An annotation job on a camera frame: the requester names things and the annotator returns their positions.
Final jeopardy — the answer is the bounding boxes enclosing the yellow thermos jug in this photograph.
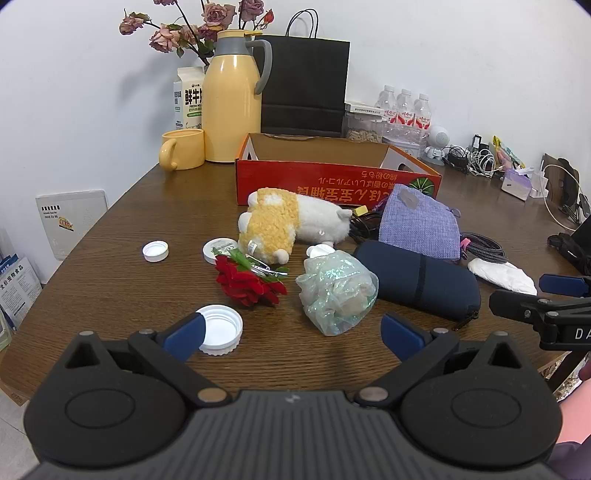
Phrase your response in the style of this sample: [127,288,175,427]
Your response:
[202,30,273,163]

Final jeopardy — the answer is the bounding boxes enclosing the red artificial rose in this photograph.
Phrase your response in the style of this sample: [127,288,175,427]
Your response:
[213,248,291,309]

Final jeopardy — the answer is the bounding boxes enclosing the yellow white plush toy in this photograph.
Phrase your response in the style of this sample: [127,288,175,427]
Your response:
[238,188,354,265]

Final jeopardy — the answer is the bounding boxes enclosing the navy zipper pouch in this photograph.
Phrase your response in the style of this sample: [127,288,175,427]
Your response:
[353,240,482,332]

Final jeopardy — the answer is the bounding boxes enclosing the black folded stand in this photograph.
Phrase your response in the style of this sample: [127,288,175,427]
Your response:
[556,158,591,227]

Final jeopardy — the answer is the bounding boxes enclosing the white charging dock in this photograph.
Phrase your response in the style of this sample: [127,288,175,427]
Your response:
[529,161,552,199]

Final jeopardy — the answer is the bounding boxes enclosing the white labelled panel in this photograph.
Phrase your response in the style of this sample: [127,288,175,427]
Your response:
[36,188,109,261]

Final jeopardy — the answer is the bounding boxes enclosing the yellow ceramic mug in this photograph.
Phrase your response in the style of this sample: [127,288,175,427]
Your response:
[159,128,205,171]

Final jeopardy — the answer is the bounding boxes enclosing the red cardboard box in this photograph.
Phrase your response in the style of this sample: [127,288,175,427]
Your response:
[235,133,443,206]

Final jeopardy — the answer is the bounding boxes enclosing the black cable bundle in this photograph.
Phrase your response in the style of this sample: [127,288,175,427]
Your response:
[445,145,469,170]

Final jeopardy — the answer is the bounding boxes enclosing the large white lid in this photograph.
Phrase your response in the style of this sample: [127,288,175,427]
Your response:
[195,305,244,356]

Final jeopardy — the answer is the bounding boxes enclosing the white cable bundle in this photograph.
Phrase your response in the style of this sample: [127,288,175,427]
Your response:
[466,148,506,178]

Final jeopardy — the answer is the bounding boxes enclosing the yellow green snack packets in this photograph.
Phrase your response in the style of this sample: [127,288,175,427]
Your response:
[492,135,527,169]

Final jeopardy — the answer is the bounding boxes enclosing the clear seed container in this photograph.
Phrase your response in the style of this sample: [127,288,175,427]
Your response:
[345,111,384,144]

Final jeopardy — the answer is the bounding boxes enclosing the blue printed box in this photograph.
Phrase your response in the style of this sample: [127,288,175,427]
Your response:
[0,251,43,333]

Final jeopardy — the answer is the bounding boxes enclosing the person's right forearm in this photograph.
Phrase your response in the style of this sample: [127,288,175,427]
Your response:
[549,381,591,480]

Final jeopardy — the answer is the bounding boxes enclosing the small printed tin box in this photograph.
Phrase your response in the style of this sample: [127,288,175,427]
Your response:
[392,141,424,161]

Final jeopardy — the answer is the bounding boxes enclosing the iridescent plastic bag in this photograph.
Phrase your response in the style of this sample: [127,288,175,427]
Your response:
[295,250,379,337]

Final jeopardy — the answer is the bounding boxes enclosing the brown paper bag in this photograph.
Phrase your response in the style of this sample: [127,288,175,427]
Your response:
[540,154,580,208]

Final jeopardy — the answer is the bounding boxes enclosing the white tissue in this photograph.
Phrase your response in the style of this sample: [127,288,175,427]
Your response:
[468,257,539,296]

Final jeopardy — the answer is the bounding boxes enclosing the dried pink rose bouquet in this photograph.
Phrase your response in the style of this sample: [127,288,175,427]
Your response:
[119,0,275,68]

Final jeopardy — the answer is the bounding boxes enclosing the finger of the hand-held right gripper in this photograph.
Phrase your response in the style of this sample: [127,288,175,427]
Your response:
[539,274,591,297]
[489,290,591,324]

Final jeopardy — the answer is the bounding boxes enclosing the purple fabric pouch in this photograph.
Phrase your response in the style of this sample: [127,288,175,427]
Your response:
[379,183,462,260]

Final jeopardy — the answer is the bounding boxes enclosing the white milk carton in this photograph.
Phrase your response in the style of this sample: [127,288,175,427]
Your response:
[173,66,207,131]

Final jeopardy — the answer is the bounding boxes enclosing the black paper bag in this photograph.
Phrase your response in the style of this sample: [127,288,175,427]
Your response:
[260,9,351,138]

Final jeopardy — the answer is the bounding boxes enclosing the small white lid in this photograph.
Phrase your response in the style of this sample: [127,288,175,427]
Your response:
[142,241,170,263]

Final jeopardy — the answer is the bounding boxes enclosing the braided grey cable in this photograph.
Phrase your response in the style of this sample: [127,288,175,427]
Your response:
[458,232,508,264]

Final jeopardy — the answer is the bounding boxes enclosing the purple tissue box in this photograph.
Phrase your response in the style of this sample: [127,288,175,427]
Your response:
[501,167,536,201]

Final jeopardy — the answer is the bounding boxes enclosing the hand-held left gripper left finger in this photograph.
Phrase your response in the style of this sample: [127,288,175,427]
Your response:
[65,311,232,409]

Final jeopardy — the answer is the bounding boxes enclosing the white robot toy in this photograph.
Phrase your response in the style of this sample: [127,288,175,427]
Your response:
[422,126,451,165]

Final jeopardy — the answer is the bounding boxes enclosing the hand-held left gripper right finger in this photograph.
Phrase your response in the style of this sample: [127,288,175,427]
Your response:
[355,311,523,409]

